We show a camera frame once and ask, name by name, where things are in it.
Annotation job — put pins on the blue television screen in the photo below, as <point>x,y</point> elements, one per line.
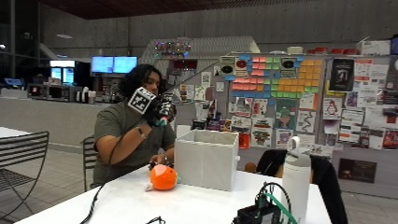
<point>101,64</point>
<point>125,64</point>

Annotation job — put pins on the grey notice board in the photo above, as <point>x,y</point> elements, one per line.
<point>286,102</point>

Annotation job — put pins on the white round container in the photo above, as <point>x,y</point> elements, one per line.
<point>294,50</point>

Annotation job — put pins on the the person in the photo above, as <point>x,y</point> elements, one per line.
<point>117,124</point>

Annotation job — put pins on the orange round soft toy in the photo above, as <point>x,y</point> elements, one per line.
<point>163,177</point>

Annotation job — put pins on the grey service counter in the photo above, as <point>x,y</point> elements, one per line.
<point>49,118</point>

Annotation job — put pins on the dark landscape poster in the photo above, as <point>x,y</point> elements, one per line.
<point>357,170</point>

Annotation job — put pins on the white cube with black markers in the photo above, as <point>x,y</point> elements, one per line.
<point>141,100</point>

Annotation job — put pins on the group of coloured sticky notes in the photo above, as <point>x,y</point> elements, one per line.
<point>286,77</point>

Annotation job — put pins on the white cardboard box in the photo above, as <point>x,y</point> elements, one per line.
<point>374,48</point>

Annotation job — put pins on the black metal slatted chair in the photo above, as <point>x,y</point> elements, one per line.
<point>89,155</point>
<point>23,155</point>

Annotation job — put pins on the black jacket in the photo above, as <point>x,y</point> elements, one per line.
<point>329,183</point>

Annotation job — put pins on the black electronic device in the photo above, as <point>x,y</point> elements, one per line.
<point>257,214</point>

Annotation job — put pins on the small blue monitor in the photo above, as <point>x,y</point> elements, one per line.
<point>13,81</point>

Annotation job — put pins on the wooden chair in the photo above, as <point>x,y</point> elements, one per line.
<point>249,168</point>

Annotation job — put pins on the white fabric storage box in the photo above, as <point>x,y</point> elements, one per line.
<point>205,161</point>

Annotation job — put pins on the row of red containers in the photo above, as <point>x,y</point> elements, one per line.
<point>333,50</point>

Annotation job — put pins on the black portrait poster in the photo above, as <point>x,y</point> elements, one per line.
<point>341,74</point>

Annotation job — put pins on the white round table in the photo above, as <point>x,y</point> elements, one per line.
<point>9,132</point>

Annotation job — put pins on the lit drinks fridge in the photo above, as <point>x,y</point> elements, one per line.
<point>61,73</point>

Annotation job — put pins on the white water bottle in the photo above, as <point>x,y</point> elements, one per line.
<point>296,180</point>

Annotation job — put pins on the counter appliances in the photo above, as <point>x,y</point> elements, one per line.
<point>56,92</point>

